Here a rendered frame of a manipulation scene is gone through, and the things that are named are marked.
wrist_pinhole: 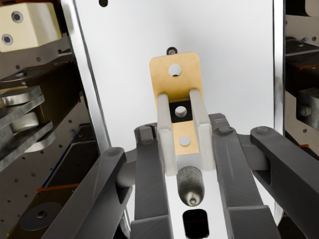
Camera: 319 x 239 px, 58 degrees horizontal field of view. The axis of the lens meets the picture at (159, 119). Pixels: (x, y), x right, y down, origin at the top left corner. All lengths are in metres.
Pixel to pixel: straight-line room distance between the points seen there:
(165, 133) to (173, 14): 0.17
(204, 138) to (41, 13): 0.19
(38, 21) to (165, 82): 0.12
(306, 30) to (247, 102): 0.36
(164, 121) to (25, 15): 0.15
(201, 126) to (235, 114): 0.18
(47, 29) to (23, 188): 0.59
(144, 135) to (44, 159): 0.62
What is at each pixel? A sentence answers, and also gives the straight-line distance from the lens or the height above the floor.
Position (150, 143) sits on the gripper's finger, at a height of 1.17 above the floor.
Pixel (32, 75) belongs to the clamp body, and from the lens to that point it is 0.34.
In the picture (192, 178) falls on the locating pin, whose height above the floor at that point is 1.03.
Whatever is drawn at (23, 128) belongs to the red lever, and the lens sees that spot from 0.29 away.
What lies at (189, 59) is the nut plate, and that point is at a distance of 0.22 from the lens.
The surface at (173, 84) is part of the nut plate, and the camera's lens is 0.22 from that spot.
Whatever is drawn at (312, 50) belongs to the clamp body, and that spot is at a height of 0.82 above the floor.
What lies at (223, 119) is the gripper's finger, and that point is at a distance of 0.18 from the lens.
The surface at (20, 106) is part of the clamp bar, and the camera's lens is 0.27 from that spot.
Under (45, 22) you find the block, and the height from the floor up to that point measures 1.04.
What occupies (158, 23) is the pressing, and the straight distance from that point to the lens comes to 0.31.
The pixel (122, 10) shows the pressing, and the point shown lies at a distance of 0.31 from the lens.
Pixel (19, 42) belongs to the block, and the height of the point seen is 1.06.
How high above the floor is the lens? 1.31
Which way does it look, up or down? 68 degrees down
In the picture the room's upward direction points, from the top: 178 degrees counter-clockwise
